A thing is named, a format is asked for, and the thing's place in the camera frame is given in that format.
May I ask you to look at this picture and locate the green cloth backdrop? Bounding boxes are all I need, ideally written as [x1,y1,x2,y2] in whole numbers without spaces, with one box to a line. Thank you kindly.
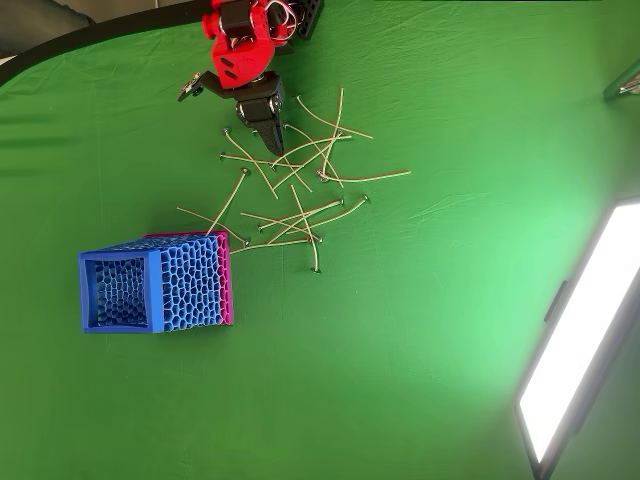
[0,0,640,480]

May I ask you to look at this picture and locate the camera board on black bracket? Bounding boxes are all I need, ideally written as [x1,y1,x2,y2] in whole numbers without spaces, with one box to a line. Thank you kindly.
[177,71,226,104]

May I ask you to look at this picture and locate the blue lattice basket magenta base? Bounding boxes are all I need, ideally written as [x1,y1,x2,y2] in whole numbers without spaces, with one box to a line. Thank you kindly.
[77,229,235,335]

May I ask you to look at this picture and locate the chrome metal stand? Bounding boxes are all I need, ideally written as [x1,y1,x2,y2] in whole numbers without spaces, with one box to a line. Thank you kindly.
[602,58,640,104]

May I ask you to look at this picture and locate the black perforated block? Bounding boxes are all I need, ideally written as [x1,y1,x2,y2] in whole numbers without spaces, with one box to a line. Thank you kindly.
[292,0,326,41]

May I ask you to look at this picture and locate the black backdrop rim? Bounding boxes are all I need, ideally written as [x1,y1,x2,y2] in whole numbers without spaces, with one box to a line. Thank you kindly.
[0,0,241,87]

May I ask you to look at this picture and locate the dark grey chair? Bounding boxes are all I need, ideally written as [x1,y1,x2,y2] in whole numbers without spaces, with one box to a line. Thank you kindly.
[0,0,97,57]

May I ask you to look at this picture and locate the bright LED light panel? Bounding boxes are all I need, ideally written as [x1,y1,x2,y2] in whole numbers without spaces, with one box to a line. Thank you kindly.
[513,197,640,480]

